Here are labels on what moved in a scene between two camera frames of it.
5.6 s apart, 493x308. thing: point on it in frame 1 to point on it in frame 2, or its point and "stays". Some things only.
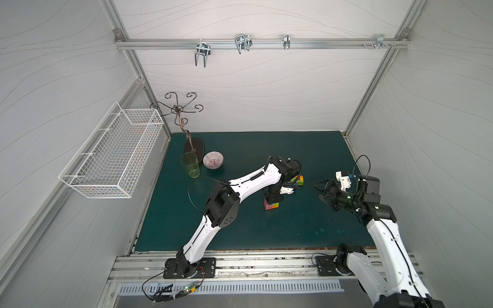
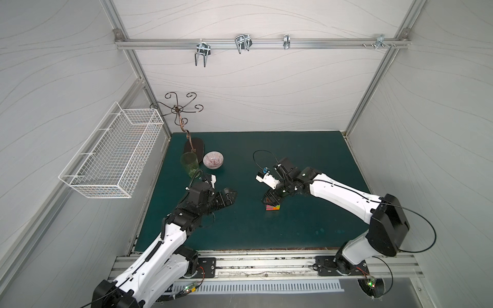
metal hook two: (243, 42) stays
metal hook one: (203, 48) stays
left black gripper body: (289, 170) to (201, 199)
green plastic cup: (189, 162) stays
